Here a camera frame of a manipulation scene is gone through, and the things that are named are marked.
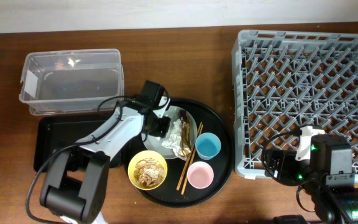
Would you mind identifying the wooden chopstick left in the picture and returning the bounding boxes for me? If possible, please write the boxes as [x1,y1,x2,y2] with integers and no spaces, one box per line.
[176,121,203,191]

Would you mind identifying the light blue plastic cup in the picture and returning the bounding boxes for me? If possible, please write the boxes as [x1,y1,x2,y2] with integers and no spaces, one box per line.
[195,133,222,160]

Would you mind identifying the white tissue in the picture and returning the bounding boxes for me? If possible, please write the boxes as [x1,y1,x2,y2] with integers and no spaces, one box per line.
[162,118,185,160]

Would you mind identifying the black rectangular tray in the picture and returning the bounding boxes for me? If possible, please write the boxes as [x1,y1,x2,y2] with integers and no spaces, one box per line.
[33,114,107,172]

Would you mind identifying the grey round plate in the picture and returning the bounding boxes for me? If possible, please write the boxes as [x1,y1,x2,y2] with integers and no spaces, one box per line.
[141,106,198,159]

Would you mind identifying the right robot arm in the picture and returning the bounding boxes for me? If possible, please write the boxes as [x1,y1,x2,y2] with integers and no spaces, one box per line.
[261,134,358,223]

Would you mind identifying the clear plastic waste bin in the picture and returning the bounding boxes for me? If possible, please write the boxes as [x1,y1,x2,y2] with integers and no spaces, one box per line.
[19,49,124,116]

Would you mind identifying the wooden chopstick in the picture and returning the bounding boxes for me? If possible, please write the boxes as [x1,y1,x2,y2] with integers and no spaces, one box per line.
[176,121,203,191]
[180,124,204,196]

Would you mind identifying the gold brown snack wrapper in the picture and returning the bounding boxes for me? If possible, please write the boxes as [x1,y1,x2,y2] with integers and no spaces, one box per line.
[179,110,191,157]

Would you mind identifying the pink plastic cup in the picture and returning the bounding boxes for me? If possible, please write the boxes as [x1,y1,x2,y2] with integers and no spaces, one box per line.
[187,161,214,189]

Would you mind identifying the wooden chopstick right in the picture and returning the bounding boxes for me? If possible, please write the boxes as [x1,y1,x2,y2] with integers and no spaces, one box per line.
[180,124,204,196]

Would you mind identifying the food scraps in bowl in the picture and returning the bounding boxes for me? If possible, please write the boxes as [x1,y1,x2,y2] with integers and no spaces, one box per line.
[134,157,165,188]

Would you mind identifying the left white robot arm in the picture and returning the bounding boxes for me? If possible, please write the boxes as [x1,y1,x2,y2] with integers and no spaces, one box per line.
[39,96,170,223]

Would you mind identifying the round black serving tray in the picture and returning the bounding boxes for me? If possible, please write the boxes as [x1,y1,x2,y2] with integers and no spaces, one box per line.
[138,98,234,208]

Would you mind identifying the grey dishwasher rack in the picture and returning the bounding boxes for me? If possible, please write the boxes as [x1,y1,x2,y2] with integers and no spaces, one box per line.
[231,30,358,182]

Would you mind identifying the yellow bowl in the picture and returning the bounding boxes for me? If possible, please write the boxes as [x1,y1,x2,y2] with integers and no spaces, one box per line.
[127,151,168,190]

